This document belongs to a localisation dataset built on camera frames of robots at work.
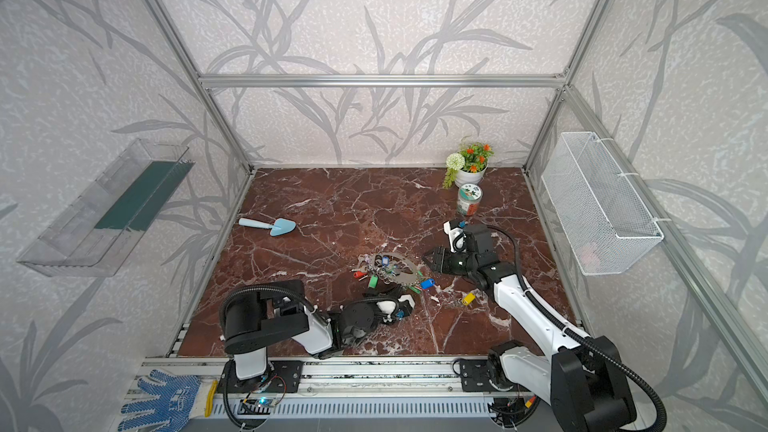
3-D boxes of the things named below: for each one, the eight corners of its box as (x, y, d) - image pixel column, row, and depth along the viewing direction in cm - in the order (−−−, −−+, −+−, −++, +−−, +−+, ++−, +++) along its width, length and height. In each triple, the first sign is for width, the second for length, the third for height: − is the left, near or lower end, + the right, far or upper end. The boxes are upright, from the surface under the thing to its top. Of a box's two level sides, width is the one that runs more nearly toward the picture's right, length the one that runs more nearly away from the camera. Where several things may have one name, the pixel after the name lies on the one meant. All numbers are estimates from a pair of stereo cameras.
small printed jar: (458, 215, 108) (462, 201, 101) (456, 197, 113) (459, 183, 107) (479, 215, 108) (484, 201, 101) (476, 197, 113) (480, 183, 107)
